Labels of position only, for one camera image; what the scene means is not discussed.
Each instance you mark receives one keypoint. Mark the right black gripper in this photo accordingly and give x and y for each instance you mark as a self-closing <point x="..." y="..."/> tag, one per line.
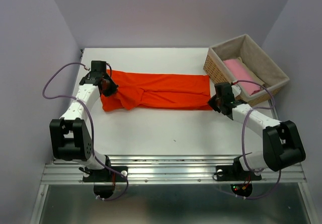
<point x="212" y="103"/>

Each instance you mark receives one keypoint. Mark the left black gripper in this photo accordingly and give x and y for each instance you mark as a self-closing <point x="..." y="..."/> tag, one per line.
<point x="113" y="88"/>

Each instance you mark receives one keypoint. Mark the orange t shirt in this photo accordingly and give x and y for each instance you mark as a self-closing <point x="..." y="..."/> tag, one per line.
<point x="158" y="91"/>

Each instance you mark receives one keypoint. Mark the wicker basket with liner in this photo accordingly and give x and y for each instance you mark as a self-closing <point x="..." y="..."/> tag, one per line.
<point x="253" y="56"/>

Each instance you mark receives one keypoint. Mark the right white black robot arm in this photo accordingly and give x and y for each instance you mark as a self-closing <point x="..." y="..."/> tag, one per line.
<point x="281" y="143"/>

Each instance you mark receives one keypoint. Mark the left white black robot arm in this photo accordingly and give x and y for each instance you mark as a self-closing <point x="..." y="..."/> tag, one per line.
<point x="72" y="134"/>

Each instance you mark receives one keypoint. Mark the pink rolled t shirt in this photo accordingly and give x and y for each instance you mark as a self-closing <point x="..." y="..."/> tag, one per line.
<point x="239" y="73"/>

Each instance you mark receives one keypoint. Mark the beige rolled t shirt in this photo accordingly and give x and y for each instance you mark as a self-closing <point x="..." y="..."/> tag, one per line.
<point x="252" y="75"/>

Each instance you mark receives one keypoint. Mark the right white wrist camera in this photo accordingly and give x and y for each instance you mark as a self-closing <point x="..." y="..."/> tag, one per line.
<point x="236" y="90"/>

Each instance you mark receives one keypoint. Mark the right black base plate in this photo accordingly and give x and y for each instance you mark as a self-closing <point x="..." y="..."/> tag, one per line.
<point x="228" y="173"/>

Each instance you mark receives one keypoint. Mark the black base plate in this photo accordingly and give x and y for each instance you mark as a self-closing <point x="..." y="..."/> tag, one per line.
<point x="228" y="173"/>
<point x="103" y="175"/>

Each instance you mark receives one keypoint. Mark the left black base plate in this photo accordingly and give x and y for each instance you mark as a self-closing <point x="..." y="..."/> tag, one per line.
<point x="103" y="175"/>

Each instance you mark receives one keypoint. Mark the aluminium mounting rail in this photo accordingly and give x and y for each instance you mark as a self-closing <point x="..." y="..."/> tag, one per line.
<point x="146" y="169"/>

